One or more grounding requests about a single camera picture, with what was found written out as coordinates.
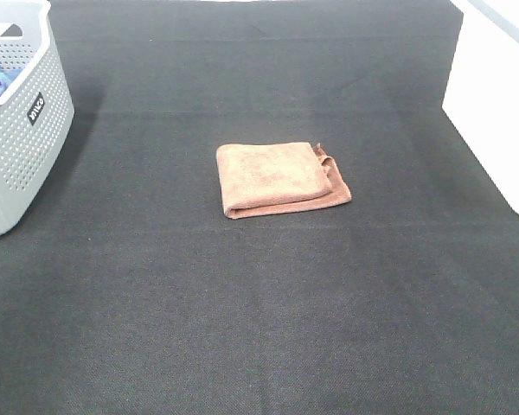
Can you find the brown microfibre towel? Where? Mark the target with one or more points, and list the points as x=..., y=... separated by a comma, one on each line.
x=258, y=180

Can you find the grey perforated laundry basket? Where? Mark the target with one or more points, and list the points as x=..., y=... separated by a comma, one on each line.
x=36, y=110

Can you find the white plastic basket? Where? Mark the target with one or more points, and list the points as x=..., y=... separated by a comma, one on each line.
x=482, y=92

